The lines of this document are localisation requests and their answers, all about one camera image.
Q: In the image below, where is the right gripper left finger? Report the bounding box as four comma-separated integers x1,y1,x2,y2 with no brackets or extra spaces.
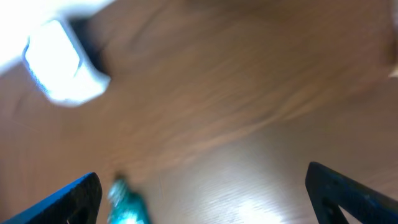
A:
3,172,102,224

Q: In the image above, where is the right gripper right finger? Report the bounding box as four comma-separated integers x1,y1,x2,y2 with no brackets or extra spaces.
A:
305,162,397,224

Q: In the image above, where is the blue Listerine mouthwash bottle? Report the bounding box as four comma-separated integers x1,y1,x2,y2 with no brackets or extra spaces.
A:
107,174,153,224

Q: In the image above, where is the white barcode scanner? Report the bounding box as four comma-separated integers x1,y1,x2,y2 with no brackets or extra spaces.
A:
22,17,111,108

